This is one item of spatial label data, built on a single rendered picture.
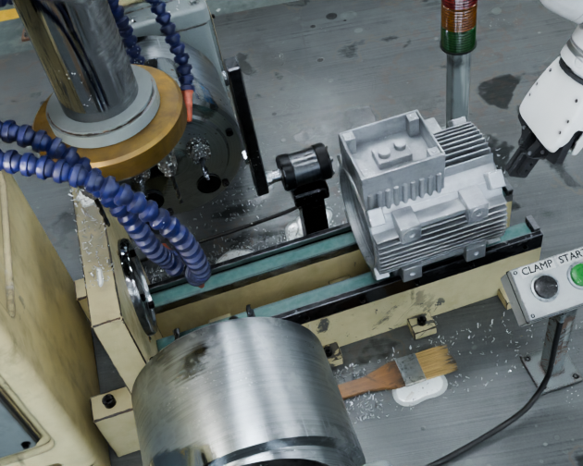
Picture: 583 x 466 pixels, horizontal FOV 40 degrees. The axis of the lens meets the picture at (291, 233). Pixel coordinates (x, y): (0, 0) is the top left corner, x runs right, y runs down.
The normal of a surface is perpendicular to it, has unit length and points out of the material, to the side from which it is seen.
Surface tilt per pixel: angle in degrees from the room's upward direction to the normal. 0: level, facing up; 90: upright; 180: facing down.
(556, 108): 61
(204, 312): 90
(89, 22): 90
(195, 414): 17
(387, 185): 90
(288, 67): 0
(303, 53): 0
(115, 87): 90
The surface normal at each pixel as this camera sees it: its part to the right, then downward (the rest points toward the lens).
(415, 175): 0.28, 0.71
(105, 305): -0.14, -0.64
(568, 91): -0.85, 0.00
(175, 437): -0.62, -0.39
